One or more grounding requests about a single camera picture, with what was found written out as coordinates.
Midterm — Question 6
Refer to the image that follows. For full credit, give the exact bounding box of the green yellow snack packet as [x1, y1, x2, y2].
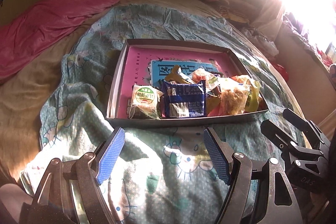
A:
[209, 77, 262, 116]

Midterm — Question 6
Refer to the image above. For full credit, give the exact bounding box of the orange cracker packet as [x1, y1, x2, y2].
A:
[231, 75, 252, 85]

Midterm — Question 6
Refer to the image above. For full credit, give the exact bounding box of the blue cookie packet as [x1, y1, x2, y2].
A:
[162, 80, 206, 119]

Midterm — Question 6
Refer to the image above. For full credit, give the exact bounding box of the yellow wafer bar wrapper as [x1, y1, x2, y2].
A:
[165, 65, 194, 84]

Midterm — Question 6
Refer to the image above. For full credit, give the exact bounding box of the clear bun packet green label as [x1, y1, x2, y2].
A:
[128, 84, 163, 120]

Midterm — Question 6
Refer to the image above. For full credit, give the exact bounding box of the teal cartoon print blanket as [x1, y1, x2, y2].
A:
[21, 4, 304, 223]

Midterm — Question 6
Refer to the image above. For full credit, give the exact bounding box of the pink cardboard box tray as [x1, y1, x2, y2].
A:
[106, 39, 269, 128]

